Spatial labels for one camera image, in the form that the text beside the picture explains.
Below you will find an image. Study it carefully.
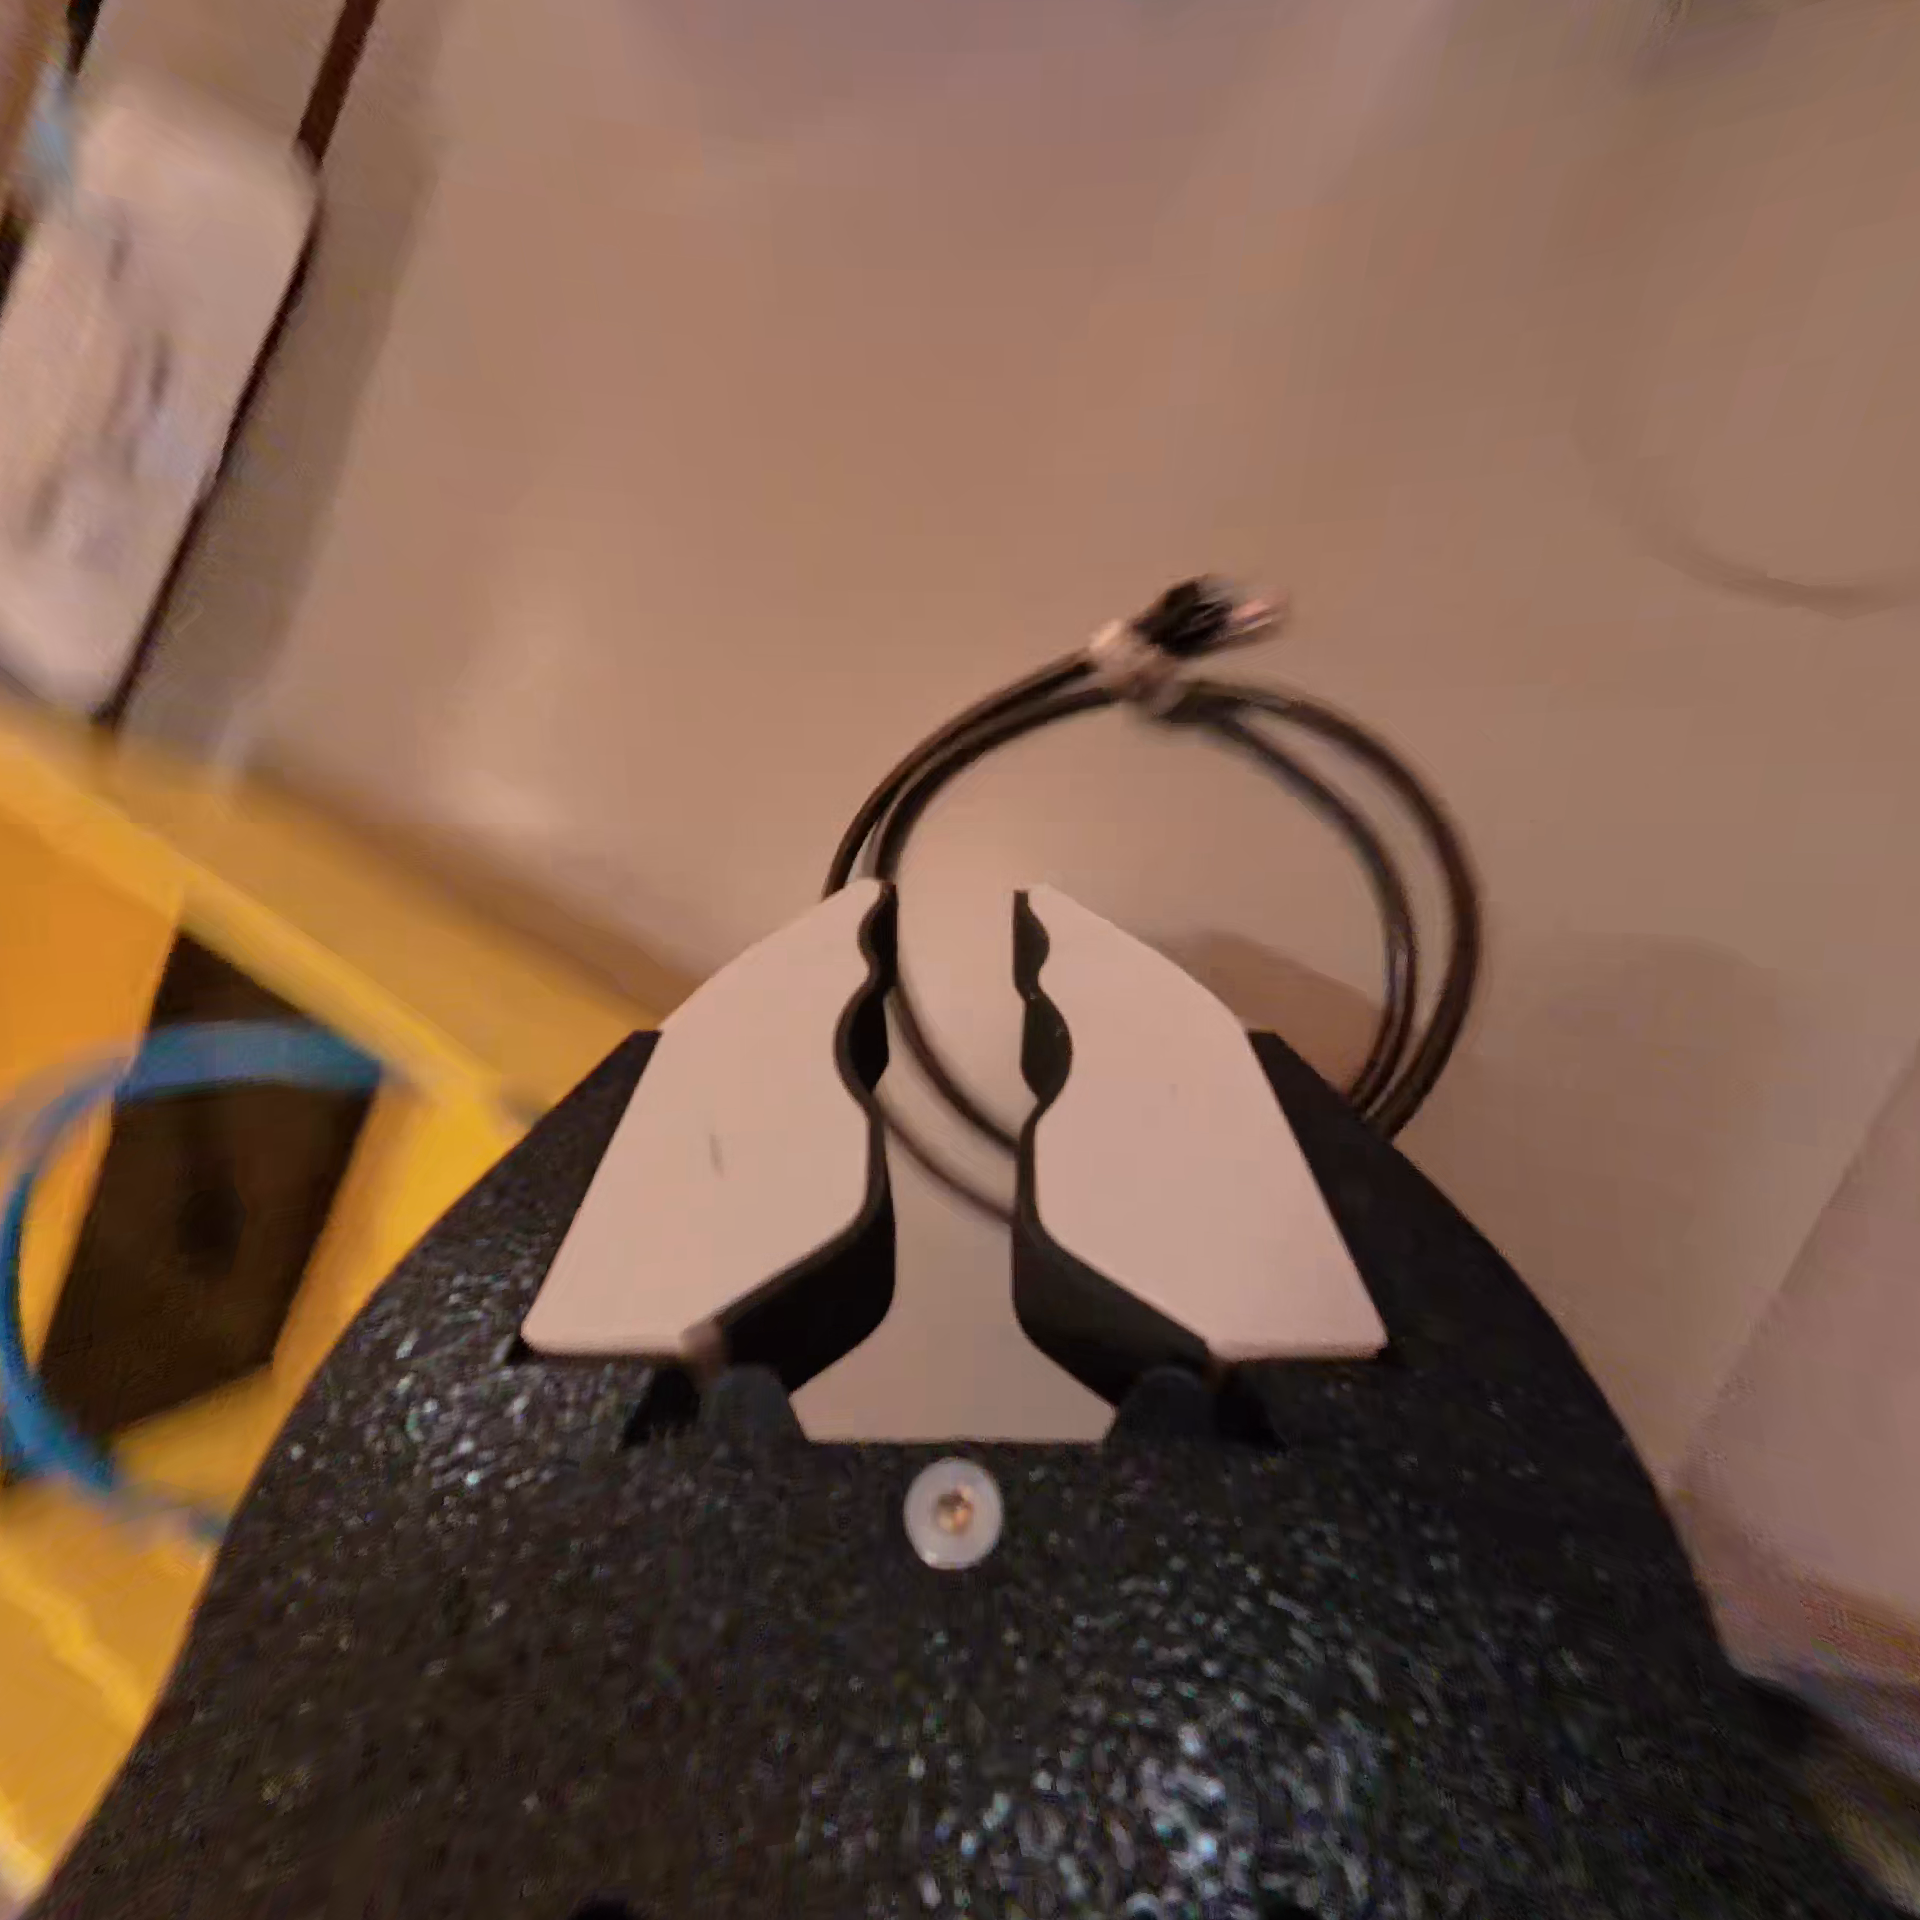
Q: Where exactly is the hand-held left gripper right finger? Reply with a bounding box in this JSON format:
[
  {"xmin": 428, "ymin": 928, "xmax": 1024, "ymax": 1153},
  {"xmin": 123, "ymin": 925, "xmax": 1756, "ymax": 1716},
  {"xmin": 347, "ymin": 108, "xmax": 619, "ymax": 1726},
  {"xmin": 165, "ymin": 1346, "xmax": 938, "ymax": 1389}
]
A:
[{"xmin": 1010, "ymin": 883, "xmax": 1391, "ymax": 1389}]

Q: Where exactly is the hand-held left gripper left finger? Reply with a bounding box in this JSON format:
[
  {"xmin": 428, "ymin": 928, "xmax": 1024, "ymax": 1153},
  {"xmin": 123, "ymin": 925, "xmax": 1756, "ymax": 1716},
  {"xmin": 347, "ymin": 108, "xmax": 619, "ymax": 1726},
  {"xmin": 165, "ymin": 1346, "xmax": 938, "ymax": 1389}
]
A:
[{"xmin": 517, "ymin": 877, "xmax": 903, "ymax": 1389}]

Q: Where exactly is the black cable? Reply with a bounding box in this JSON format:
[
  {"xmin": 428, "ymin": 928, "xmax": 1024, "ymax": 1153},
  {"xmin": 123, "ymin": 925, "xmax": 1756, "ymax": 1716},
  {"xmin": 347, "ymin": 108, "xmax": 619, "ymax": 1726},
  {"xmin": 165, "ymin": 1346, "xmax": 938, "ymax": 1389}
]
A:
[{"xmin": 823, "ymin": 574, "xmax": 1484, "ymax": 1225}]

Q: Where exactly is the grey desk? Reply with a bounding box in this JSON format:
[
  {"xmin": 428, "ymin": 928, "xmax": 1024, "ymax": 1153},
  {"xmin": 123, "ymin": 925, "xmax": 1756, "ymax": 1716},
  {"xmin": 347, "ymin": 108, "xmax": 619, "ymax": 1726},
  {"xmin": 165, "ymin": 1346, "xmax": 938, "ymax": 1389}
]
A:
[{"xmin": 106, "ymin": 0, "xmax": 1920, "ymax": 1729}]

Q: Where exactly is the yellow plastic bin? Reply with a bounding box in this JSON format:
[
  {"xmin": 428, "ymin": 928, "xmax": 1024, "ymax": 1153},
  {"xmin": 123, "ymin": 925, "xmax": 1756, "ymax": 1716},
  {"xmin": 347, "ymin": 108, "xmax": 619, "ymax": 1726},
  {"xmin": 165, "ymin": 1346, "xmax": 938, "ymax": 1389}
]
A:
[{"xmin": 0, "ymin": 705, "xmax": 663, "ymax": 1920}]

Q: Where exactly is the white power adapter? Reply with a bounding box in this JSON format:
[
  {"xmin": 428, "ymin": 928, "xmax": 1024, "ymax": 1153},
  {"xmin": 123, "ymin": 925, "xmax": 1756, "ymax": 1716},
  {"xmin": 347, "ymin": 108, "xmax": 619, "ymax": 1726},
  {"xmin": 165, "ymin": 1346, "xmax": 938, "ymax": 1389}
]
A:
[{"xmin": 0, "ymin": 90, "xmax": 325, "ymax": 710}]

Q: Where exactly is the blue cable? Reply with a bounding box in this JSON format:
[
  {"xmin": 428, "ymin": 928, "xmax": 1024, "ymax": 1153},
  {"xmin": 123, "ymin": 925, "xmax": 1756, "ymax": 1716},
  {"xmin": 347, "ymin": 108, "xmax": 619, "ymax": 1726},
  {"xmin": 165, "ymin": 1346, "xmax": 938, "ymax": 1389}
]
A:
[{"xmin": 0, "ymin": 1019, "xmax": 389, "ymax": 1502}]

